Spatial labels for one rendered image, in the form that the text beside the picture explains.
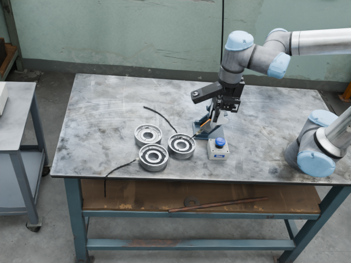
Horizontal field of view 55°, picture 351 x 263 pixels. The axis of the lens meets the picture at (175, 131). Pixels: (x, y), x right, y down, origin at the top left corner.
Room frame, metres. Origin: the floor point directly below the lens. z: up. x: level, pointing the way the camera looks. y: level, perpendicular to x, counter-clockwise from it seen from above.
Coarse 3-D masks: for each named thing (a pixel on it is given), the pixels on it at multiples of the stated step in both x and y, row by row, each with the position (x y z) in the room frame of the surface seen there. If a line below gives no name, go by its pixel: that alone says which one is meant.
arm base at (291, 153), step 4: (296, 140) 0.97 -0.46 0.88; (292, 144) 0.97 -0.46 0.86; (296, 144) 0.96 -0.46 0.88; (288, 148) 0.97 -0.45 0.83; (292, 148) 0.95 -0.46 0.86; (296, 148) 0.94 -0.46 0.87; (288, 152) 0.95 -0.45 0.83; (292, 152) 0.94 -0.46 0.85; (296, 152) 0.93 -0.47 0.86; (288, 156) 0.94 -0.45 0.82; (292, 156) 0.93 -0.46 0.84; (296, 156) 0.92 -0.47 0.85; (288, 160) 0.93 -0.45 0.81; (292, 160) 0.92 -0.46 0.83; (296, 160) 0.91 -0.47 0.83; (292, 164) 0.91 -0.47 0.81; (296, 164) 0.90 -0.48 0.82; (296, 168) 0.90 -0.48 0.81
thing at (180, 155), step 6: (174, 138) 0.92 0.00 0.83; (186, 138) 0.93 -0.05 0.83; (192, 138) 0.92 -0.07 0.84; (168, 144) 0.87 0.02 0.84; (174, 144) 0.89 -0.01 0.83; (180, 144) 0.91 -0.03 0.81; (186, 144) 0.90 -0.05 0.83; (192, 144) 0.90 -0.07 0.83; (174, 150) 0.84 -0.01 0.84; (192, 150) 0.86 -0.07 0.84; (174, 156) 0.85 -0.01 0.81; (180, 156) 0.84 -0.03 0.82; (186, 156) 0.84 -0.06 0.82
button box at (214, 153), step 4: (208, 140) 0.93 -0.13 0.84; (212, 140) 0.93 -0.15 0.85; (208, 144) 0.92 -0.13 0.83; (212, 144) 0.91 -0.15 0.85; (216, 144) 0.91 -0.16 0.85; (208, 148) 0.91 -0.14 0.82; (212, 148) 0.89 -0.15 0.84; (216, 148) 0.89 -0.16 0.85; (220, 148) 0.89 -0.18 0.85; (224, 148) 0.90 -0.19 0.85; (228, 148) 0.90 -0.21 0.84; (208, 152) 0.89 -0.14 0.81; (212, 152) 0.87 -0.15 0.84; (216, 152) 0.87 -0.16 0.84; (220, 152) 0.87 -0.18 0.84; (224, 152) 0.88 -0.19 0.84; (228, 152) 0.88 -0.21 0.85; (208, 156) 0.88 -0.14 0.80; (212, 156) 0.87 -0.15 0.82; (216, 156) 0.87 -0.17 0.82; (220, 156) 0.87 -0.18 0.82; (224, 156) 0.88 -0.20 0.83; (224, 160) 0.88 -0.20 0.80
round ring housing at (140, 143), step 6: (138, 126) 0.94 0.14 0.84; (144, 126) 0.95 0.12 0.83; (150, 126) 0.96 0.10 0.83; (156, 126) 0.95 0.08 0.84; (138, 132) 0.92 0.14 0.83; (144, 132) 0.92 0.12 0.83; (150, 132) 0.93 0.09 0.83; (144, 138) 0.89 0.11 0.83; (138, 144) 0.86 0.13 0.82; (144, 144) 0.86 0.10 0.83
